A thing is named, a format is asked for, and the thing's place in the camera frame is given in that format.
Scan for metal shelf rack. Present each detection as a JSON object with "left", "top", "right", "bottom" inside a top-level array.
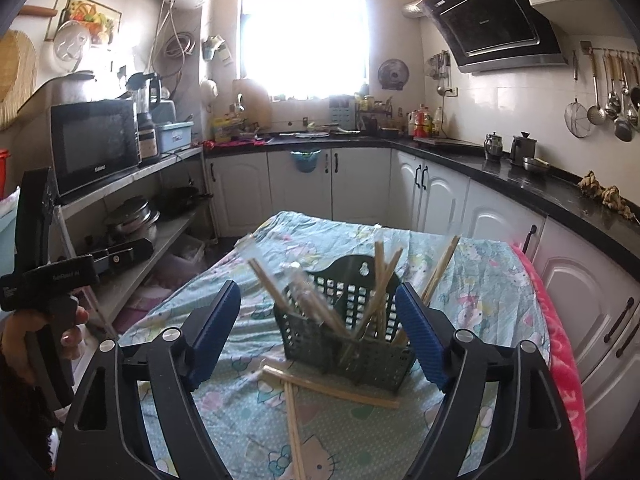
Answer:
[{"left": 55, "top": 145, "right": 216, "bottom": 321}]

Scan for dark green plastic utensil basket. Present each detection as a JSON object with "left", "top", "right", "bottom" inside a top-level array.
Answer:
[{"left": 272, "top": 255, "right": 418, "bottom": 395}]

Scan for steel serving spoon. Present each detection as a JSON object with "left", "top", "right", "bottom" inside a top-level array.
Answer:
[{"left": 604, "top": 55, "right": 621, "bottom": 121}]

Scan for hanging kitchen tools bunch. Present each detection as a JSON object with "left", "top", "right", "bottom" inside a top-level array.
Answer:
[{"left": 427, "top": 51, "right": 452, "bottom": 97}]

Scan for cartoon cat printed tablecloth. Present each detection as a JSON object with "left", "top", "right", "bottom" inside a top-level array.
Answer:
[{"left": 117, "top": 210, "right": 551, "bottom": 480}]

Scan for silver vent duct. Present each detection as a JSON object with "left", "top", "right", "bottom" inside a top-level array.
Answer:
[{"left": 400, "top": 0, "right": 441, "bottom": 18}]

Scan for white wall holder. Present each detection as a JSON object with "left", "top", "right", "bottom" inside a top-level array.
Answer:
[{"left": 201, "top": 35, "right": 235, "bottom": 66}]

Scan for large steel pot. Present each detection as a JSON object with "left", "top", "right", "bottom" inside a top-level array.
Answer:
[{"left": 50, "top": 72, "right": 123, "bottom": 107}]

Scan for clear plastic storage box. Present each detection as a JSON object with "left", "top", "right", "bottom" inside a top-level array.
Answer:
[{"left": 175, "top": 234, "right": 206, "bottom": 263}]

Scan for wall utensil rail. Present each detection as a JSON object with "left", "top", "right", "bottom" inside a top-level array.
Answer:
[{"left": 580, "top": 41, "right": 640, "bottom": 61}]

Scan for blue hanging waste bin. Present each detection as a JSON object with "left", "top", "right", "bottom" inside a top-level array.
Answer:
[{"left": 291, "top": 149, "right": 323, "bottom": 176}]

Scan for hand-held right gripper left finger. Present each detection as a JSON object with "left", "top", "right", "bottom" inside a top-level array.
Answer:
[{"left": 60, "top": 280, "right": 242, "bottom": 480}]

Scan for blue plastic bin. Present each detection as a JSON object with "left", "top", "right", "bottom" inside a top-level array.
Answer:
[{"left": 152, "top": 120, "right": 195, "bottom": 153}]

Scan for stack of steel pots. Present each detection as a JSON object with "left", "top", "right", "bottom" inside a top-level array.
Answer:
[{"left": 104, "top": 197, "right": 161, "bottom": 241}]

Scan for bunch of bamboo chopsticks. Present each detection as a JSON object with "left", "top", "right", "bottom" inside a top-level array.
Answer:
[{"left": 247, "top": 234, "right": 462, "bottom": 356}]

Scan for steel slotted turner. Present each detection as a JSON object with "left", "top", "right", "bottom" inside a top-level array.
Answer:
[{"left": 614, "top": 60, "right": 635, "bottom": 143}]

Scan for framed fruit picture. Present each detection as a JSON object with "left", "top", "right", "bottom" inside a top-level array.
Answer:
[{"left": 45, "top": 0, "right": 123, "bottom": 46}]

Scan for coiled water hoses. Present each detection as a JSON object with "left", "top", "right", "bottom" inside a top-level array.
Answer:
[{"left": 150, "top": 0, "right": 196, "bottom": 68}]

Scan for steel mesh skimmer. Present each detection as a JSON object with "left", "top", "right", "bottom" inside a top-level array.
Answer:
[{"left": 565, "top": 50, "right": 587, "bottom": 138}]

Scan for bamboo chopstick pair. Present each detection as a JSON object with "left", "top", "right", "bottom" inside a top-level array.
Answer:
[
  {"left": 282, "top": 380, "right": 307, "bottom": 480},
  {"left": 261, "top": 365, "right": 402, "bottom": 408}
]

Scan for black wire spice rack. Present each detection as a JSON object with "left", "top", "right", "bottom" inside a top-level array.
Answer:
[{"left": 355, "top": 94, "right": 396, "bottom": 133}]

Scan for black stone countertop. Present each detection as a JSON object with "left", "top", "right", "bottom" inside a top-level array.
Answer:
[{"left": 202, "top": 130, "right": 640, "bottom": 238}]

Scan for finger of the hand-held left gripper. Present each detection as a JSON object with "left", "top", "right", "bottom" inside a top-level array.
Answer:
[{"left": 91, "top": 237, "right": 154, "bottom": 275}]

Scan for black range hood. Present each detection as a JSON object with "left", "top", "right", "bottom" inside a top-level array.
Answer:
[{"left": 415, "top": 0, "right": 568, "bottom": 73}]

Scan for steel ladle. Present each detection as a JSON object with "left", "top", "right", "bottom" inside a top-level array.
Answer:
[{"left": 586, "top": 52, "right": 607, "bottom": 126}]

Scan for small wall fan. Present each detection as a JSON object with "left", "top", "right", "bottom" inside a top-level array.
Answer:
[{"left": 377, "top": 58, "right": 411, "bottom": 90}]

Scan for beige cutting board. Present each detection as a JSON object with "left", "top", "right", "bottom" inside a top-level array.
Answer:
[{"left": 232, "top": 78, "right": 273, "bottom": 133}]

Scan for woven bamboo tray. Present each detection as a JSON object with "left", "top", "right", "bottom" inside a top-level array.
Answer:
[{"left": 0, "top": 30, "right": 38, "bottom": 131}]

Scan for pink fleece blanket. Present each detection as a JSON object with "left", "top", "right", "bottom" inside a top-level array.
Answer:
[{"left": 510, "top": 242, "right": 588, "bottom": 466}]

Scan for black microwave oven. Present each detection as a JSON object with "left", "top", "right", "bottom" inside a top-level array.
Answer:
[{"left": 50, "top": 99, "right": 141, "bottom": 198}]

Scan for kitchen window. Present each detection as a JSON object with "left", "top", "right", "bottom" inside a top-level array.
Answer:
[{"left": 240, "top": 0, "right": 371, "bottom": 101}]

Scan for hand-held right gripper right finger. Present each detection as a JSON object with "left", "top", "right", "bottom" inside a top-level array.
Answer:
[{"left": 395, "top": 282, "right": 583, "bottom": 480}]

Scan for ginger root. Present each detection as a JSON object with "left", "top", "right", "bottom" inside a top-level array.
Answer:
[{"left": 578, "top": 170, "right": 638, "bottom": 223}]

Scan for black blender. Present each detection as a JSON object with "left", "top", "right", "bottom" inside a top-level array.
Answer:
[{"left": 127, "top": 72, "right": 163, "bottom": 161}]

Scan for person's left hand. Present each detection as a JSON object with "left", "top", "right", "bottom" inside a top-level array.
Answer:
[{"left": 0, "top": 306, "right": 90, "bottom": 383}]

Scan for hanging glass pot lid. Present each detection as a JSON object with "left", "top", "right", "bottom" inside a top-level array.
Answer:
[{"left": 52, "top": 21, "right": 93, "bottom": 73}]

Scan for yellow packet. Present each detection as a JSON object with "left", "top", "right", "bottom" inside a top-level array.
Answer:
[{"left": 212, "top": 117, "right": 248, "bottom": 143}]

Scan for steel kettle black lid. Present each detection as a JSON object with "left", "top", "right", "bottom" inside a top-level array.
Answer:
[{"left": 510, "top": 131, "right": 538, "bottom": 163}]

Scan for small steel teapot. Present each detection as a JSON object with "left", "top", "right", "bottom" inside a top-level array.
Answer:
[{"left": 484, "top": 131, "right": 505, "bottom": 162}]

